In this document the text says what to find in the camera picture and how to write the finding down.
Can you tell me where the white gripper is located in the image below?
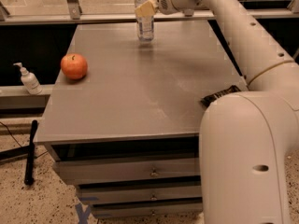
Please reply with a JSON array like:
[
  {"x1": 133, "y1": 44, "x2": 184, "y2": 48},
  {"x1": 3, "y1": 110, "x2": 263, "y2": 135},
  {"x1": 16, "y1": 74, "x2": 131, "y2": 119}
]
[{"x1": 135, "y1": 0, "x2": 200, "y2": 18}]

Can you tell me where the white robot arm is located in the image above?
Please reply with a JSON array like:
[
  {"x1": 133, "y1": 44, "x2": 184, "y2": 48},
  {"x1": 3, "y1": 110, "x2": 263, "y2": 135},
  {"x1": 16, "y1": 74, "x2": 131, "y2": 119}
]
[{"x1": 135, "y1": 0, "x2": 299, "y2": 224}]

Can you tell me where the white pump dispenser bottle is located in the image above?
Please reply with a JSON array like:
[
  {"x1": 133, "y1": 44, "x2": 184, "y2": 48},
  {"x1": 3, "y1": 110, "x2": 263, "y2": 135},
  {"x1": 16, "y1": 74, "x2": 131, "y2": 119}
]
[{"x1": 14, "y1": 63, "x2": 42, "y2": 95}]

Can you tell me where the red apple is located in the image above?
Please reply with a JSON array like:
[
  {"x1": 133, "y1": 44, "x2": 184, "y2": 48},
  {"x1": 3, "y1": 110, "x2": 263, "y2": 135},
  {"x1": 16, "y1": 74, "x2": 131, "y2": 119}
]
[{"x1": 61, "y1": 53, "x2": 88, "y2": 80}]

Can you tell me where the black snack bar wrapper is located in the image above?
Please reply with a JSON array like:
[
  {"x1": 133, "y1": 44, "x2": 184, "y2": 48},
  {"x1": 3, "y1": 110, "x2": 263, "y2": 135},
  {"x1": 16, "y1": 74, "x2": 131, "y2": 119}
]
[{"x1": 201, "y1": 85, "x2": 240, "y2": 107}]

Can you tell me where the grey drawer cabinet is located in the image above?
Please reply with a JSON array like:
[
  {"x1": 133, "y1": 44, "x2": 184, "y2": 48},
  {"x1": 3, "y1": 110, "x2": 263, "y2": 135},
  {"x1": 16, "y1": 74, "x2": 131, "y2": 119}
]
[{"x1": 34, "y1": 20, "x2": 250, "y2": 220}]

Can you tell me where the top grey drawer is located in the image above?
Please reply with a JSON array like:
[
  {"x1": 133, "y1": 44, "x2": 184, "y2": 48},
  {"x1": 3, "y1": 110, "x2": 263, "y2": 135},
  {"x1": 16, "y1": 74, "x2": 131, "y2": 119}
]
[{"x1": 53, "y1": 154, "x2": 200, "y2": 185}]

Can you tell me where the grey drawer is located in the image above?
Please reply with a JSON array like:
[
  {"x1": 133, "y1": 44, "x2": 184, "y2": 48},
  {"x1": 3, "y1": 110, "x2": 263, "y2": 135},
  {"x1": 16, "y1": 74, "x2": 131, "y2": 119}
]
[
  {"x1": 53, "y1": 154, "x2": 200, "y2": 185},
  {"x1": 77, "y1": 185, "x2": 202, "y2": 204},
  {"x1": 91, "y1": 200, "x2": 203, "y2": 219}
]

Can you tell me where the black pole stand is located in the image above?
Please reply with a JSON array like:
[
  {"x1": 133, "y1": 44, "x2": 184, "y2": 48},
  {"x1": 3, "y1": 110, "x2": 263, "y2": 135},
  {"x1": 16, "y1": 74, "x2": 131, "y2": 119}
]
[{"x1": 0, "y1": 120, "x2": 38, "y2": 186}]

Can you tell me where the middle grey drawer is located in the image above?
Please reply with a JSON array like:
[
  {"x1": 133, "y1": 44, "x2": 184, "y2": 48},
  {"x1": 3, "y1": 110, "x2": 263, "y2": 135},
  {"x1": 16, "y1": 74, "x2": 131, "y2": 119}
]
[{"x1": 77, "y1": 185, "x2": 202, "y2": 204}]

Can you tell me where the bottom grey drawer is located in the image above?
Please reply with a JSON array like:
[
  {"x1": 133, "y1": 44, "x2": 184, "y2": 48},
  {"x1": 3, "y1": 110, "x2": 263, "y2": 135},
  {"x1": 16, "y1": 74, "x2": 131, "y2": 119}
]
[{"x1": 91, "y1": 200, "x2": 203, "y2": 219}]

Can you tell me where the metal railing frame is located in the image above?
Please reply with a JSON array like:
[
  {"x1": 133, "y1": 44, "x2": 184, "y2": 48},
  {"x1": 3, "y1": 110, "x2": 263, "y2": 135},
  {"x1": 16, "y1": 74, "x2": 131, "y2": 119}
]
[{"x1": 0, "y1": 0, "x2": 291, "y2": 24}]

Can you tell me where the black cable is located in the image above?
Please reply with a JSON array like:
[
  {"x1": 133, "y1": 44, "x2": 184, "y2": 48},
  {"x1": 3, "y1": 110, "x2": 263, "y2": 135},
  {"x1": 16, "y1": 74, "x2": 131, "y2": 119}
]
[{"x1": 0, "y1": 120, "x2": 24, "y2": 148}]

